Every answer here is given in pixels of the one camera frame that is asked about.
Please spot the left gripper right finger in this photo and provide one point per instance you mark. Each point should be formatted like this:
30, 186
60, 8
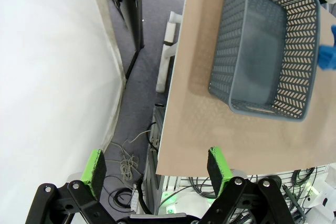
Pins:
216, 169

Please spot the bright blue garment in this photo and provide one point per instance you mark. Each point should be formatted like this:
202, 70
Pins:
326, 56

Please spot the black stand post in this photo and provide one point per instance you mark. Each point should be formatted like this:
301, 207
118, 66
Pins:
128, 3

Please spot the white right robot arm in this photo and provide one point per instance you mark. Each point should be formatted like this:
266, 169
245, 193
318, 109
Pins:
323, 200

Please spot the white padded table leg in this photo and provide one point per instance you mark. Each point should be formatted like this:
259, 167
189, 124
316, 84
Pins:
168, 51

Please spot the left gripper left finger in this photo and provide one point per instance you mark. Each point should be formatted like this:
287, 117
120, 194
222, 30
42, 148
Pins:
94, 171

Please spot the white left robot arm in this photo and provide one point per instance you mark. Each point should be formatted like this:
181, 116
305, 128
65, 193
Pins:
189, 203

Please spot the grey woven plastic basket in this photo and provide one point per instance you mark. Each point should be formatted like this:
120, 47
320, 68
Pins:
262, 51

